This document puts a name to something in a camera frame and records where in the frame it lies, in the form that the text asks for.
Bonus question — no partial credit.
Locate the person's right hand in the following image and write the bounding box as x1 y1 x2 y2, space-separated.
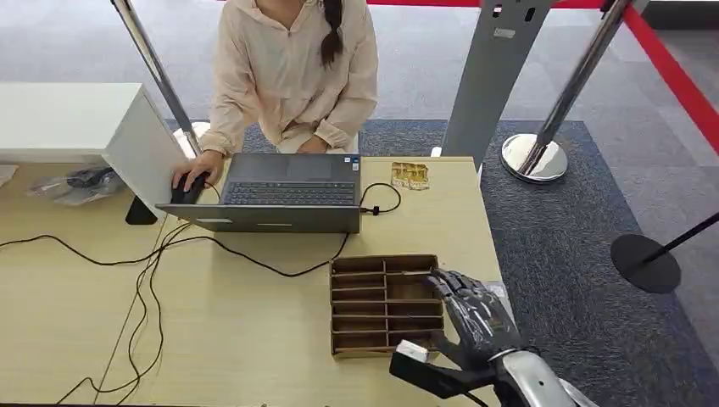
170 149 226 192

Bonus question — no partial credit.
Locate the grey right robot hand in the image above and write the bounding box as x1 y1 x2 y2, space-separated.
425 269 523 371

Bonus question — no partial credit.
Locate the person's left hand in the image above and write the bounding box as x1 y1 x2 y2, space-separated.
296 136 331 154

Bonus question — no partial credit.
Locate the black computer mouse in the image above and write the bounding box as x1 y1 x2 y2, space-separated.
169 170 210 205

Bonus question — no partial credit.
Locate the grey laptop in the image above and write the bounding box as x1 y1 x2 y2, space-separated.
156 153 364 235

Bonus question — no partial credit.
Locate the black stand foot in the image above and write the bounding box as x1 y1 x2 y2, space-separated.
124 194 159 226

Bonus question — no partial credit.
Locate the person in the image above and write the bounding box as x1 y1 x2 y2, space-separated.
170 0 380 192

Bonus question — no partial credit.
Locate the clear plastic bag with parts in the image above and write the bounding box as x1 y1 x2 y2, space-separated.
25 165 125 207

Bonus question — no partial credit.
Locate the wooden card box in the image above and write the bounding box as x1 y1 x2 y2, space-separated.
329 254 446 360

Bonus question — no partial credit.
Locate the white desktop box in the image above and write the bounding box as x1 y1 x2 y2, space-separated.
0 82 187 217

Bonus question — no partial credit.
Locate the black round base stand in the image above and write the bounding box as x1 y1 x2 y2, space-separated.
609 212 719 295

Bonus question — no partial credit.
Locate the grey kiosk pillar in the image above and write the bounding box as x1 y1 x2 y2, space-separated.
440 0 557 170

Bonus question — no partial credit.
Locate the red barrier belt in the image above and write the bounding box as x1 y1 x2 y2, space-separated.
621 5 719 157

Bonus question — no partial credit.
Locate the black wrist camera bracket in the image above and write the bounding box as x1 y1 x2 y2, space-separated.
388 350 499 401

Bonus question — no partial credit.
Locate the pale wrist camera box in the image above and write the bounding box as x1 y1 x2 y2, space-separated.
394 339 432 364

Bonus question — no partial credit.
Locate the chrome stanchion post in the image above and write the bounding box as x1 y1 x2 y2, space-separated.
499 0 636 184
109 0 212 159

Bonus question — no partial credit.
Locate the black laptop plug cable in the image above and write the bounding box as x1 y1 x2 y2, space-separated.
358 182 403 218

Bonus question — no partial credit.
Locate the long black cable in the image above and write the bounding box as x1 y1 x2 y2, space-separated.
0 221 352 279

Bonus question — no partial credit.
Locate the looping black cable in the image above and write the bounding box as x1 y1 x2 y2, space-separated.
56 221 195 405

